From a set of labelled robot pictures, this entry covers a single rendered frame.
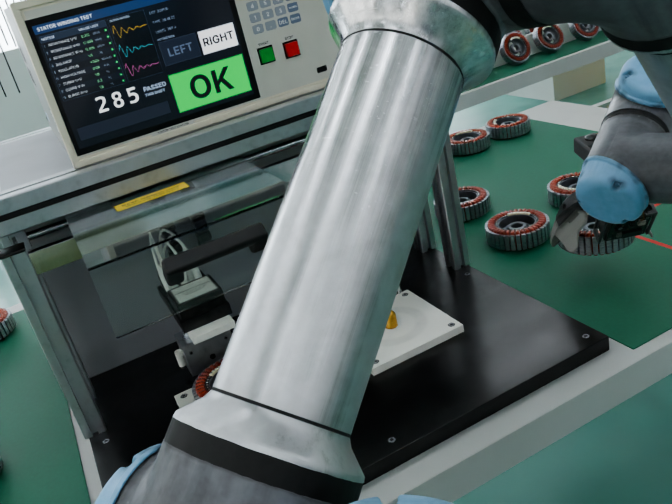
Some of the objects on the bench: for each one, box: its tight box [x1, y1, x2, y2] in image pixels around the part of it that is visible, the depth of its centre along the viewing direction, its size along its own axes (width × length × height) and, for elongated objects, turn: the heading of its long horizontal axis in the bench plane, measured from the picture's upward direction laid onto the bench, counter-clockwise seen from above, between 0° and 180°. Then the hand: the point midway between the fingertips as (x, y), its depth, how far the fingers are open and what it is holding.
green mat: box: [428, 119, 672, 350], centre depth 140 cm, size 94×61×1 cm, turn 52°
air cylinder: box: [174, 330, 232, 376], centre depth 106 cm, size 5×8×6 cm
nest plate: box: [371, 290, 464, 376], centre depth 102 cm, size 15×15×1 cm
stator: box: [485, 209, 551, 251], centre depth 124 cm, size 11×11×4 cm
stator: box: [192, 359, 223, 401], centre depth 93 cm, size 11×11×4 cm
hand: (593, 232), depth 107 cm, fingers closed on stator, 13 cm apart
